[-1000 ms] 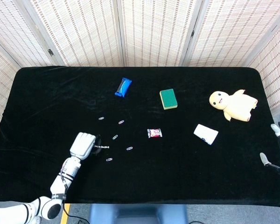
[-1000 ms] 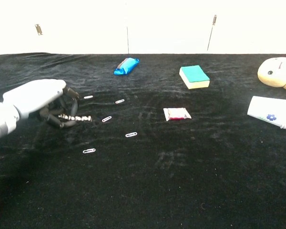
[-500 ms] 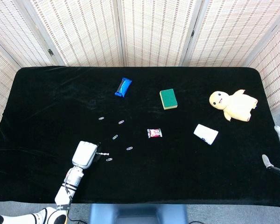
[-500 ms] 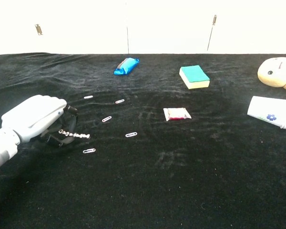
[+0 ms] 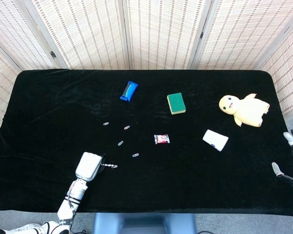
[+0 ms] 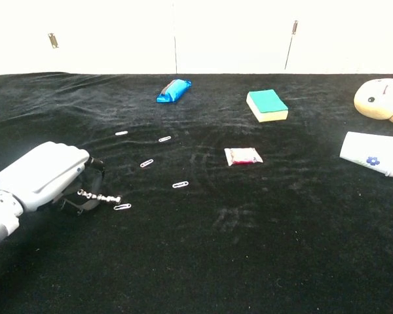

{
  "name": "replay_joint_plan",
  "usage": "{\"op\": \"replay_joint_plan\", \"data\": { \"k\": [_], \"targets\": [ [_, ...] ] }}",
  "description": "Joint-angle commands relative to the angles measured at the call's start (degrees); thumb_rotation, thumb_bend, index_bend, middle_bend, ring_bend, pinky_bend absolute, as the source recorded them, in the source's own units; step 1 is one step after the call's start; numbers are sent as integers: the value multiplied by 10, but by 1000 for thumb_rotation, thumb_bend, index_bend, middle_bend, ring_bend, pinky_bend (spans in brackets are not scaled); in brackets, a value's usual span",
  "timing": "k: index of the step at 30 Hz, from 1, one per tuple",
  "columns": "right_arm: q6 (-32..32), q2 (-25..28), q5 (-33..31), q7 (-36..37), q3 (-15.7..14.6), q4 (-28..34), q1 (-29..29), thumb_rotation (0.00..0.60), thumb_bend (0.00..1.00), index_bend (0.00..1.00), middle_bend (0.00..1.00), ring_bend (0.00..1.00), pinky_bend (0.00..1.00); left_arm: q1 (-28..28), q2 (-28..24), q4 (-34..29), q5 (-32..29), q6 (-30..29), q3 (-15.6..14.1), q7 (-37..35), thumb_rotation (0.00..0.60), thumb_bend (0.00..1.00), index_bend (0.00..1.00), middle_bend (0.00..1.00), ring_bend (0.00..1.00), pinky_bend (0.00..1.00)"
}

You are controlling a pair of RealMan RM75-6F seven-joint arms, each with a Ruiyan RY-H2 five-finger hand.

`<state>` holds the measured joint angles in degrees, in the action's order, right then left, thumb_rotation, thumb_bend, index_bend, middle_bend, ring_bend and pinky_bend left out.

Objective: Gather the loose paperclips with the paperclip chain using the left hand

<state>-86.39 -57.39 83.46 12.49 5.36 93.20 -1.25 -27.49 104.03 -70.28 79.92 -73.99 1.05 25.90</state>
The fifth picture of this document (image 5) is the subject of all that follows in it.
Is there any blue snack packet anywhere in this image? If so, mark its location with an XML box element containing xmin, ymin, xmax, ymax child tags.
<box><xmin>119</xmin><ymin>80</ymin><xmax>139</xmax><ymax>102</ymax></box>

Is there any yellow plush toy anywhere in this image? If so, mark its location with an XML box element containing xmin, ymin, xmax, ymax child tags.
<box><xmin>218</xmin><ymin>93</ymin><xmax>271</xmax><ymax>127</ymax></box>

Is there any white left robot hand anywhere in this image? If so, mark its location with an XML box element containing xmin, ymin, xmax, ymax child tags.
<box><xmin>75</xmin><ymin>152</ymin><xmax>107</xmax><ymax>182</ymax></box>

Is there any black velvet tablecloth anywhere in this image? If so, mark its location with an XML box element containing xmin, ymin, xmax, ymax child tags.
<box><xmin>0</xmin><ymin>69</ymin><xmax>293</xmax><ymax>218</ymax></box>

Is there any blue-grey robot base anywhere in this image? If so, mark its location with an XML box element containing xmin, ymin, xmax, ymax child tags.
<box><xmin>92</xmin><ymin>213</ymin><xmax>197</xmax><ymax>234</ymax></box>

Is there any woven folding screen panel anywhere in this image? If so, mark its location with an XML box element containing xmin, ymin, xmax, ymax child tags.
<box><xmin>189</xmin><ymin>0</ymin><xmax>293</xmax><ymax>71</ymax></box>
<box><xmin>256</xmin><ymin>17</ymin><xmax>293</xmax><ymax>120</ymax></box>
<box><xmin>0</xmin><ymin>0</ymin><xmax>69</xmax><ymax>71</ymax></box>
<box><xmin>26</xmin><ymin>0</ymin><xmax>132</xmax><ymax>70</ymax></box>
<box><xmin>0</xmin><ymin>36</ymin><xmax>21</xmax><ymax>132</ymax></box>
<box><xmin>122</xmin><ymin>0</ymin><xmax>213</xmax><ymax>70</ymax></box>

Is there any green and yellow sponge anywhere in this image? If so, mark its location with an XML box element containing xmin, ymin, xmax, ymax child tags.
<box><xmin>167</xmin><ymin>92</ymin><xmax>187</xmax><ymax>116</ymax></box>

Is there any red candy packet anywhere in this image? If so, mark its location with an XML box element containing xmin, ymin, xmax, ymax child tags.
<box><xmin>153</xmin><ymin>134</ymin><xmax>171</xmax><ymax>145</ymax></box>

